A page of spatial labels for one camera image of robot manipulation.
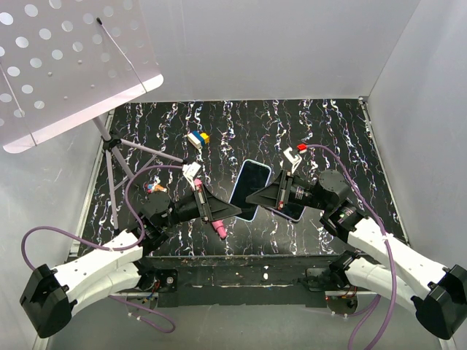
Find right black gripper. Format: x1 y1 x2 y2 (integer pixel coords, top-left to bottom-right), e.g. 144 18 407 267
245 168 331 211

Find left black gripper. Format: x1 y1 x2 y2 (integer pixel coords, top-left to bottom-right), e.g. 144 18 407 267
160 183 242 228

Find phone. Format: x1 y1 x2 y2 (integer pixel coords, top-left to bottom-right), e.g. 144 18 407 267
229 159 271 222
271 203 305 222

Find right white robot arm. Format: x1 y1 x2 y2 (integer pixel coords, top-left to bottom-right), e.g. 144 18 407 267
246 170 466 340

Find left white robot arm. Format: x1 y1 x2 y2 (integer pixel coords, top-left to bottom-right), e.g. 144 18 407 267
20 182 242 338

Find phone in purple case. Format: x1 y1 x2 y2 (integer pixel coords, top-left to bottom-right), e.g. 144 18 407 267
271 203 305 222

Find pink marker pen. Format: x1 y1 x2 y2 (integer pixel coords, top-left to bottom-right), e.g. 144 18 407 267
194 179 228 240

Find small orange toy figure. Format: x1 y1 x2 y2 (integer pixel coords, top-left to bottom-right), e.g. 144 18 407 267
144 183 168 194

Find white blue yellow toy blocks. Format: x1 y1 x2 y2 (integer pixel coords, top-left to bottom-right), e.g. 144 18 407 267
187 131 210 149

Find perforated white music stand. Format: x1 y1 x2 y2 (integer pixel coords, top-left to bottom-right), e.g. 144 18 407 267
1 1 164 236

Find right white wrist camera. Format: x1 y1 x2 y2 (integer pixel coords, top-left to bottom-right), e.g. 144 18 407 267
283 144 307 174

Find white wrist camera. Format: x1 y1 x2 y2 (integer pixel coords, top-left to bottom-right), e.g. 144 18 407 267
182 162 201 190
283 144 307 174

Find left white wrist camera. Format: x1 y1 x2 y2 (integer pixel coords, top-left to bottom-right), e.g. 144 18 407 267
182 162 201 190

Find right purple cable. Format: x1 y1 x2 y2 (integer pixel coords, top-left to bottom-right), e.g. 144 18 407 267
306 144 398 350

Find purple cable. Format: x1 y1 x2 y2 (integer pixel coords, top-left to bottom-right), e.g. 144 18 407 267
20 164 190 333
306 144 398 350

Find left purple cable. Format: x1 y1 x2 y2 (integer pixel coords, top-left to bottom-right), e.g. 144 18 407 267
20 164 190 333

